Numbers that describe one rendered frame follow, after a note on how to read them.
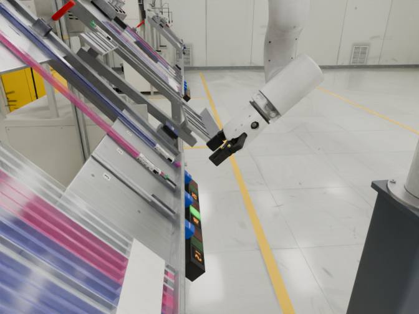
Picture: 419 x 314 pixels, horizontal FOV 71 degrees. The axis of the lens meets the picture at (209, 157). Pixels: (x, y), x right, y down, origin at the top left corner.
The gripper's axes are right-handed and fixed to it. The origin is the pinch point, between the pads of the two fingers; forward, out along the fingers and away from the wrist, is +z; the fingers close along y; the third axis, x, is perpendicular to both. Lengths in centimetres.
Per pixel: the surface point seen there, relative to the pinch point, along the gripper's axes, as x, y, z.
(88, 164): 22.0, -25.7, 10.2
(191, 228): -0.3, -22.9, 9.0
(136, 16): 85, 440, 28
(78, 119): 31, 81, 55
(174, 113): 0, 81, 17
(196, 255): -4.1, -25.4, 11.1
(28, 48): 43.9, -5.5, 10.2
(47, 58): 40.9, -2.9, 10.2
